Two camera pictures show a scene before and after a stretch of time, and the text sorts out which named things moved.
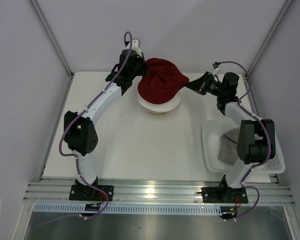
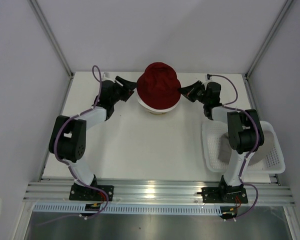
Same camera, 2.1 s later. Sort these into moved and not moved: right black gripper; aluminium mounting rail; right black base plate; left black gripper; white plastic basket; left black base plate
Moved: right black gripper; left black gripper
Not moved: right black base plate; left black base plate; white plastic basket; aluminium mounting rail
